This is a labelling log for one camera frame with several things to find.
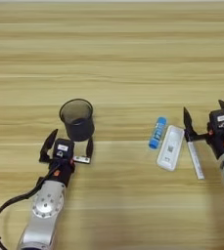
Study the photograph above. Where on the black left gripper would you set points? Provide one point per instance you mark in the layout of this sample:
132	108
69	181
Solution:
63	171

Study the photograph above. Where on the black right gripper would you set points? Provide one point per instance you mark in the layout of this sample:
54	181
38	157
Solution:
221	143

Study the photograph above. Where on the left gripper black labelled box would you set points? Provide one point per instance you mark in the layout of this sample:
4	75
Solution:
63	148

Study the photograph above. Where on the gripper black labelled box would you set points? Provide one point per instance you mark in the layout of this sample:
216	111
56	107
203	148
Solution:
221	117
63	148

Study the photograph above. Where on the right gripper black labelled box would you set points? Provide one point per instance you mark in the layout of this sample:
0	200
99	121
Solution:
221	117

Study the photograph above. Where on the black mesh pen cup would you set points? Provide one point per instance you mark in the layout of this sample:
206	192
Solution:
79	128

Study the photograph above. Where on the white marker with black cap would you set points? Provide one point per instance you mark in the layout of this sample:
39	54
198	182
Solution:
195	161

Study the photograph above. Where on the white plastic case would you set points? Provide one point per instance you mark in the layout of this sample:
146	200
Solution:
170	148

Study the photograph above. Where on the blue glue stick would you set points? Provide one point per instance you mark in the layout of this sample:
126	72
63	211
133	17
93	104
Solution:
157	133

